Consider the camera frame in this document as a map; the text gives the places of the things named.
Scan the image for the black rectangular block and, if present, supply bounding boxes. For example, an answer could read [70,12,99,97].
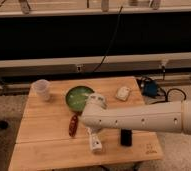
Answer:
[120,130,132,146]

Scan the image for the white square sponge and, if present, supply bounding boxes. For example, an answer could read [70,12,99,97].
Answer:
[115,86,131,101]

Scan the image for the black hanging cable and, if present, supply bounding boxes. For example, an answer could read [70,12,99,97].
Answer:
[90,5,124,74]

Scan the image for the green ceramic bowl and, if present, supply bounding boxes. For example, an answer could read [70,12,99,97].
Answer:
[65,86,94,112]

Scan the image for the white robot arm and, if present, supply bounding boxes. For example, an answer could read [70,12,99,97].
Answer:
[80,93,191,135]

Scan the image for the white plastic bottle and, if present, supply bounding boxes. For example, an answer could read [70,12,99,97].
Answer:
[88,129,102,153]

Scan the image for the blue cable bundle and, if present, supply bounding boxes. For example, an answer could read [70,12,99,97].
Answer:
[136,75,188,104]

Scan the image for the wooden table top board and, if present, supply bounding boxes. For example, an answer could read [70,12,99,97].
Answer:
[8,76,163,171]

